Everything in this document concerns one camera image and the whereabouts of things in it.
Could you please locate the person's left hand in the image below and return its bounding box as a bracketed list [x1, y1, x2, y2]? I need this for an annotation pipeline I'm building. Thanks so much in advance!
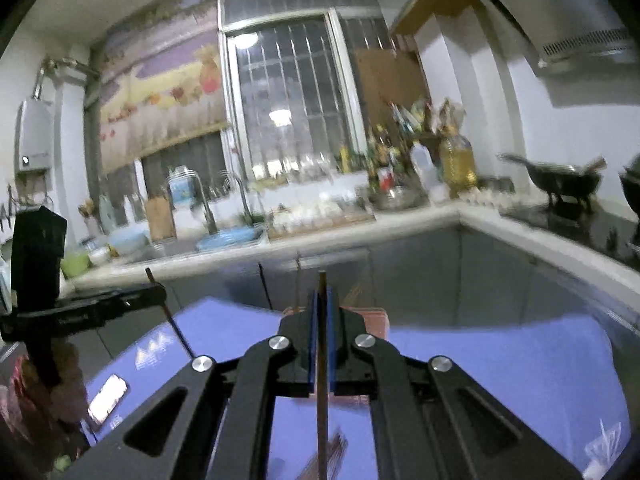
[47, 340, 92, 422]

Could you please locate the tall steel faucet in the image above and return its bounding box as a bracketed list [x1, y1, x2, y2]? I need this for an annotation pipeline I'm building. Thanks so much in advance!
[190, 172, 219, 235]

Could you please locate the white gas water heater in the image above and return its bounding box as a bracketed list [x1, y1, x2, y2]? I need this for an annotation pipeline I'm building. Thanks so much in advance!
[14, 99, 55, 172]

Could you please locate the blue tray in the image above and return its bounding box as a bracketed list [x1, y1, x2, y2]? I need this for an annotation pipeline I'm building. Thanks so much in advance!
[195, 225, 266, 252]

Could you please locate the group of seasoning bottles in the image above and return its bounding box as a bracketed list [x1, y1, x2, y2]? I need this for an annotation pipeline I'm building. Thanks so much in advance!
[340, 100, 441, 197]

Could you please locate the metal exhaust pipe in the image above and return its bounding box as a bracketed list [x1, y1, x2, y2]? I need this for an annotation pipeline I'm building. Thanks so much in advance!
[32, 57, 98, 102]

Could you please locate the brown wooden chopstick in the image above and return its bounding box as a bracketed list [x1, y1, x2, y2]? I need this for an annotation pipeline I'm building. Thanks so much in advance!
[317, 270, 329, 480]

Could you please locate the blue printed tablecloth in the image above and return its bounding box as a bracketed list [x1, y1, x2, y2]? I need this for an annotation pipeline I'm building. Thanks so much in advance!
[82, 297, 632, 480]

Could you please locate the green bowl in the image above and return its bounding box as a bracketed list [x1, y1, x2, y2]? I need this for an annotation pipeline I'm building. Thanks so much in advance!
[60, 251, 91, 281]

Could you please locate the upright wooden cutting board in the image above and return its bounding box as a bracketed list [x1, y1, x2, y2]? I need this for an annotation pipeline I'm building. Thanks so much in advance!
[145, 195, 177, 242]

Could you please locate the pale detergent bottle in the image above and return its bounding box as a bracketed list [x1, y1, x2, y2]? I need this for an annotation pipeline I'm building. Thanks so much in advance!
[97, 192, 117, 234]

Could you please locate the large yellow oil bottle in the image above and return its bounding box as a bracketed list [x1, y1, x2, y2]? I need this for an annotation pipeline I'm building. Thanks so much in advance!
[437, 127, 479, 199]

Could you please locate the light blue basin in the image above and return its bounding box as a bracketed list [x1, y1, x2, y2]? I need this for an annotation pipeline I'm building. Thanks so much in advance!
[107, 225, 151, 259]

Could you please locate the clear plastic bag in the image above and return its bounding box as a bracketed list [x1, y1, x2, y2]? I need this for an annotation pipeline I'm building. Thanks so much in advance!
[580, 420, 632, 480]

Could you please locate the steel range hood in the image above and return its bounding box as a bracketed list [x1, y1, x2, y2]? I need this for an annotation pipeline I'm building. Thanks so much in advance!
[440, 0, 640, 79]

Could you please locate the clear jar with blue label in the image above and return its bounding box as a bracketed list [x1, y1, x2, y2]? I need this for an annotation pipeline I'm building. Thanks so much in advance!
[166, 165, 197, 209]

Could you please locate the bunch of wooden chopsticks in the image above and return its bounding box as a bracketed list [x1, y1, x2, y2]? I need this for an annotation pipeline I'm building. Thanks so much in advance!
[300, 427, 351, 480]

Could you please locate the wooden board with white bowls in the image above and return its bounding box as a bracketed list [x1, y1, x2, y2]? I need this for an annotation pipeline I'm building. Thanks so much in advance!
[267, 200, 376, 241]

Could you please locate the brown cardboard sheet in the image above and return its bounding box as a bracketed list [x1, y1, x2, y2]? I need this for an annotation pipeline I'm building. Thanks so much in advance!
[355, 47, 431, 132]

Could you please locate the black wok with wooden handle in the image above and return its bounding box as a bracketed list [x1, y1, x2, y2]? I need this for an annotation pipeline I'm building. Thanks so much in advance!
[497, 152, 608, 211]

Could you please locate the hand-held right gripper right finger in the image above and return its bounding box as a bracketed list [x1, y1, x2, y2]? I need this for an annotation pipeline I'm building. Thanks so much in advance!
[327, 287, 585, 480]

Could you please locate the fruit printed window blind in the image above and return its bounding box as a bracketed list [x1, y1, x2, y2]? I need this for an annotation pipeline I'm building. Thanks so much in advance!
[97, 0, 232, 176]

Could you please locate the barred kitchen window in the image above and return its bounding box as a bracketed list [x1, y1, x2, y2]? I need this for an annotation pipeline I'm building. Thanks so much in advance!
[220, 7, 372, 182]

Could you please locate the person's left forearm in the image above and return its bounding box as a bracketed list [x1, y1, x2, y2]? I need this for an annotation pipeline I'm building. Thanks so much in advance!
[0, 345, 58, 466]

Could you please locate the steel basin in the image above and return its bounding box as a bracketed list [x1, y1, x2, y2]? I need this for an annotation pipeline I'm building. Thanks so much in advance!
[372, 185, 427, 212]

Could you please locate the black gas stove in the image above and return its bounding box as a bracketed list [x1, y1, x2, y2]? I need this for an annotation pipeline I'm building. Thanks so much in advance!
[500, 190, 640, 267]

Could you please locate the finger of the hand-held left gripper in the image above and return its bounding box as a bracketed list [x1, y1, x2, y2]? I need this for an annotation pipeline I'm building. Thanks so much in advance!
[99, 281, 169, 322]

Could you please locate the kitchen counter with grey cabinets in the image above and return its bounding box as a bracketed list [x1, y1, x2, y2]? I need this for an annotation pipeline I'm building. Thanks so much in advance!
[0, 195, 640, 361]

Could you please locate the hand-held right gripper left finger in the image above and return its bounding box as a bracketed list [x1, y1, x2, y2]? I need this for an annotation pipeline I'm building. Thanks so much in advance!
[60, 287, 321, 480]

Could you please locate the curved steel faucet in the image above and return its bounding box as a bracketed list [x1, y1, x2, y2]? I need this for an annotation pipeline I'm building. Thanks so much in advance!
[220, 170, 254, 226]

